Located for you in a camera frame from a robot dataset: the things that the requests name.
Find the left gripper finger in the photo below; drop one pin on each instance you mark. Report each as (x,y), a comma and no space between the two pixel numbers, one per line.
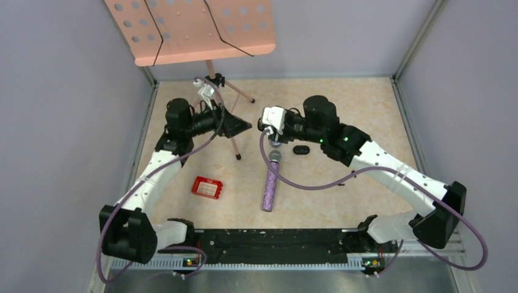
(234,131)
(235,122)

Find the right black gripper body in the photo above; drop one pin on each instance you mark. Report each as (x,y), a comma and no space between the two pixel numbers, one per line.
(295,127)

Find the purple earbud charging case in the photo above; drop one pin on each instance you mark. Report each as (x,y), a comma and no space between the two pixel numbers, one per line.
(275,144)

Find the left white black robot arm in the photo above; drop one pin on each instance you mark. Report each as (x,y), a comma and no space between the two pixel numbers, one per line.
(126,230)

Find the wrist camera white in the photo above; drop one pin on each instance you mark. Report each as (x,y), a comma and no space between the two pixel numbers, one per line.
(273,119)
(205,91)

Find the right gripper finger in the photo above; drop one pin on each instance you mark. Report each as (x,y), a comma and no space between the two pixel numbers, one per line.
(280,139)
(260,125)

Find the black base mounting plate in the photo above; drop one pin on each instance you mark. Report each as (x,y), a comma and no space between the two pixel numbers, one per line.
(284,246)

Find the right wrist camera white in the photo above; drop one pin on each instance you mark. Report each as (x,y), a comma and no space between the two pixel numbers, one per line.
(273,119)

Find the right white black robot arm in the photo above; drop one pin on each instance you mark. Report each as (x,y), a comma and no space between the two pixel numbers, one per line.
(430,221)

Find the red plastic box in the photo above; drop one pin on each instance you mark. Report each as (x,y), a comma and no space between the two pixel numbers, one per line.
(207,187)

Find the black earbud case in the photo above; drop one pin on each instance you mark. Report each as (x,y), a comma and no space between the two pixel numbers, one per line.
(301,150)

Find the pink music stand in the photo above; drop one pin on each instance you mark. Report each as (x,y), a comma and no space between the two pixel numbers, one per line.
(169,32)

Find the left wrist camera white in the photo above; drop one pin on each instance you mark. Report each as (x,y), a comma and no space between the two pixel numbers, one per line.
(205,91)

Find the purple glitter microphone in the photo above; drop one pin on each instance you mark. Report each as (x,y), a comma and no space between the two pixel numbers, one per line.
(271,181)

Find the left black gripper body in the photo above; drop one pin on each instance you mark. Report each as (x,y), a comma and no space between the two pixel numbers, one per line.
(210,120)

